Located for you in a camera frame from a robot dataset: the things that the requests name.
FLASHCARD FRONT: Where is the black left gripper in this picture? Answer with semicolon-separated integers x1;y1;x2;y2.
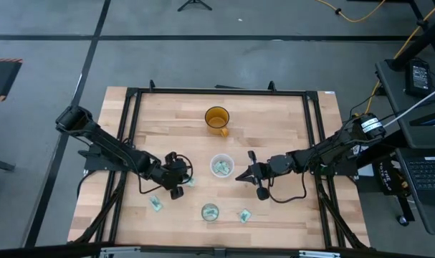
156;151;193;201

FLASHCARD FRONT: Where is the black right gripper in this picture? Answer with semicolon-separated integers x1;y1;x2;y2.
235;150;275;201

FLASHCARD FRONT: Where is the clear glass jar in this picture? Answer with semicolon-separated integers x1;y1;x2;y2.
201;203;220;223

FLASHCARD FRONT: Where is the amber glass mug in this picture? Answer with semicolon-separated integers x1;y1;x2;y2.
204;105;231;138

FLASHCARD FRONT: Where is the black rig crossbar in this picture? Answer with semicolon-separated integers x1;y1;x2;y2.
0;243;435;258

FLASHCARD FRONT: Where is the black bag white lettering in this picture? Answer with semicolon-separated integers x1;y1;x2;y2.
373;157;412;197

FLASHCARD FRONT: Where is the grey side desk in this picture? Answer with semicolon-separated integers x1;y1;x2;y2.
375;59;435;150

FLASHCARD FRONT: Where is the black tripod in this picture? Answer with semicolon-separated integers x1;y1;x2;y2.
176;0;214;12

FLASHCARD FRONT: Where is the dark laptop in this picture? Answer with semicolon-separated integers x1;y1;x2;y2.
396;147;435;236

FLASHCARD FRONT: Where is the black power adapter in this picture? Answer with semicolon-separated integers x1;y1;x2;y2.
405;59;432;98

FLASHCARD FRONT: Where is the black hazard striped mat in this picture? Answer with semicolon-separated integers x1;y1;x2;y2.
0;58;24;102

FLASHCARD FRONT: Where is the black desk leg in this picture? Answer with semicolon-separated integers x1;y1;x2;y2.
385;0;435;72

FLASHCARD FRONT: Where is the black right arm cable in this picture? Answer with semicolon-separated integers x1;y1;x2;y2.
267;171;308;204

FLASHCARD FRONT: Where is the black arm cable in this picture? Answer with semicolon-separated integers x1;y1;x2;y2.
137;153;195;195
267;171;308;204

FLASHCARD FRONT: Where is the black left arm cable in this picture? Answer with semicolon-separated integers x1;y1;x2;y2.
137;153;195;195

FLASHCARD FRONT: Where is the black table frame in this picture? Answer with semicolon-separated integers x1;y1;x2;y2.
68;79;371;252

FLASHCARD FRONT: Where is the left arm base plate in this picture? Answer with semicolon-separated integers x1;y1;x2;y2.
77;142;132;173

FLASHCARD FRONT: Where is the white cable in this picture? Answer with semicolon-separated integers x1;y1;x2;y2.
383;83;435;129

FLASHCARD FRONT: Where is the yellow cable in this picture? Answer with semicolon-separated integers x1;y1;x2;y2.
315;0;435;113

